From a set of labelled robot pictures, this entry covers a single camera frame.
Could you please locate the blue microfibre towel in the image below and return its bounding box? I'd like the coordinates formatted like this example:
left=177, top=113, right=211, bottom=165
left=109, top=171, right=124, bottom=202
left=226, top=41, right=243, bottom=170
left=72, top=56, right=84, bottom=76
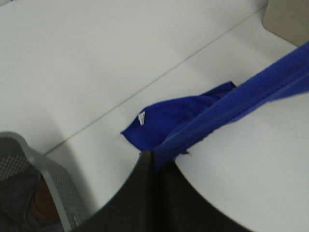
left=122, top=44, right=309, bottom=169

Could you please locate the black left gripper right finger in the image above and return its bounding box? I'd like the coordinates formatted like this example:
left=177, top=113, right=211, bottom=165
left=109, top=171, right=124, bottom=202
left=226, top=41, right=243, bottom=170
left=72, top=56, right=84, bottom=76
left=158, top=161, right=250, bottom=232

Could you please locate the beige storage bin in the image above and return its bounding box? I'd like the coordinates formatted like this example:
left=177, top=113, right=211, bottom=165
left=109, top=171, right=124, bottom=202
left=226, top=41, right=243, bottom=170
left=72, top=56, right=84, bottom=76
left=262, top=0, right=309, bottom=46

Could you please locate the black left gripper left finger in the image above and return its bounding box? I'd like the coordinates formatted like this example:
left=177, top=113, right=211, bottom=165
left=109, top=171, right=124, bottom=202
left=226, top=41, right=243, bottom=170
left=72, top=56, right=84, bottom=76
left=73, top=151, right=155, bottom=232

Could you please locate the grey perforated plastic basket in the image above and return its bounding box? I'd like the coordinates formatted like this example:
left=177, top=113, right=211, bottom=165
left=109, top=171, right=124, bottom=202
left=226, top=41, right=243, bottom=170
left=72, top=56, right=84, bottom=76
left=0, top=131, right=91, bottom=232

